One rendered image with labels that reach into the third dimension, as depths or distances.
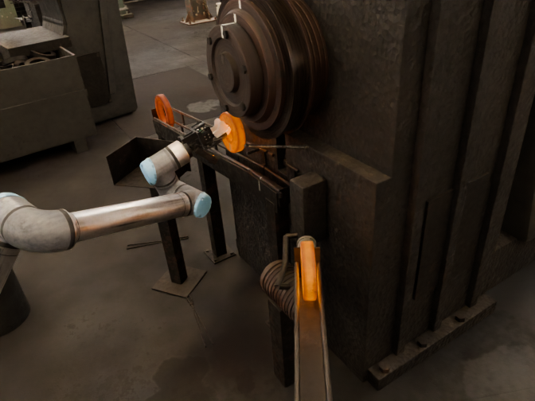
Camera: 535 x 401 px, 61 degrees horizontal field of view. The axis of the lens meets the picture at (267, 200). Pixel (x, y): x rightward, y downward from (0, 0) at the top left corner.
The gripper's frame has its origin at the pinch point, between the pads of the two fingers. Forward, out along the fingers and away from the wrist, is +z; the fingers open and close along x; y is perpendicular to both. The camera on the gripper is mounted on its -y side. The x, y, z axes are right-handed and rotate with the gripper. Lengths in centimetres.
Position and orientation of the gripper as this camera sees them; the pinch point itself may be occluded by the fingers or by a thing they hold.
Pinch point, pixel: (231, 127)
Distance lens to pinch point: 176.9
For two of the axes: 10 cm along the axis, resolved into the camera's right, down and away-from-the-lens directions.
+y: -3.0, -7.3, -6.2
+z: 7.9, -5.5, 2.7
